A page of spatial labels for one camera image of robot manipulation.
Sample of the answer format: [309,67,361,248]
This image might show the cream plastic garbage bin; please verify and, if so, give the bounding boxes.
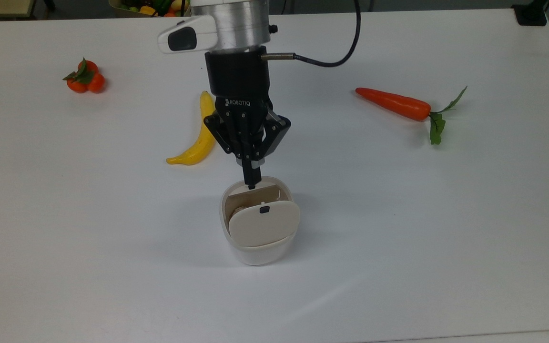
[219,175,300,266]

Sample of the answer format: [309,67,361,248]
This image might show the orange toy carrot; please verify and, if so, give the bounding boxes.
[355,86,468,146]

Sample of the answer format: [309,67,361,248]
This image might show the red toy tomatoes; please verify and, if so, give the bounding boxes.
[62,57,107,94]

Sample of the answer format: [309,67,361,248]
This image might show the black stand base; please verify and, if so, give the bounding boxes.
[512,0,549,26]

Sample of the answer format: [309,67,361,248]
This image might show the basket of toy fruit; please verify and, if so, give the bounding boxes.
[109,0,192,18]

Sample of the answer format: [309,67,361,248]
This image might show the cream bin lid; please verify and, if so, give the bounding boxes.
[228,200,301,247]

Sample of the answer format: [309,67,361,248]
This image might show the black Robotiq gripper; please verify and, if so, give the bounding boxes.
[203,47,292,190]

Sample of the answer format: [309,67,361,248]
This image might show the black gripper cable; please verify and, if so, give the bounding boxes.
[260,0,362,67]

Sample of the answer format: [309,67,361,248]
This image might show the yellow toy banana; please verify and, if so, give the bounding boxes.
[166,91,218,166]

